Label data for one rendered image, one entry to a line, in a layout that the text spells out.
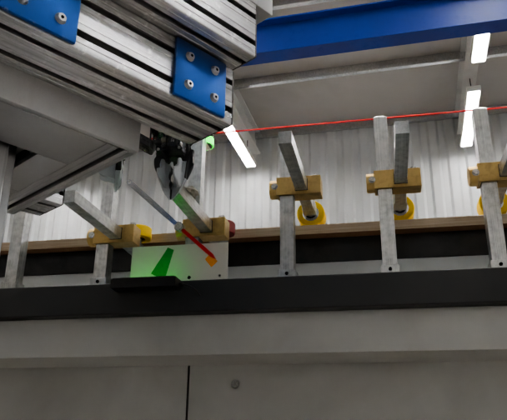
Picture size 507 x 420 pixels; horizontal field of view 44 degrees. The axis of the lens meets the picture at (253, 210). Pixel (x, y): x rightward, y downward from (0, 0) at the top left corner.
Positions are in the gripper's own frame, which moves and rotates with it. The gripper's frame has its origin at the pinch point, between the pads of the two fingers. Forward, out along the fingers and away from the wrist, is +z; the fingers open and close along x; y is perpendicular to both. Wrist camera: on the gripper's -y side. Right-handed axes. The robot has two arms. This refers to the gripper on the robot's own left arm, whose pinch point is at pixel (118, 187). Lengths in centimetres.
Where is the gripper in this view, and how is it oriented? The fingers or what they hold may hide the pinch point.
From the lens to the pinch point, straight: 171.1
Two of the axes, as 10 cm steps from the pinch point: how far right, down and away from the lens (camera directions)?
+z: -0.1, 9.3, -3.6
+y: -9.9, -0.6, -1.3
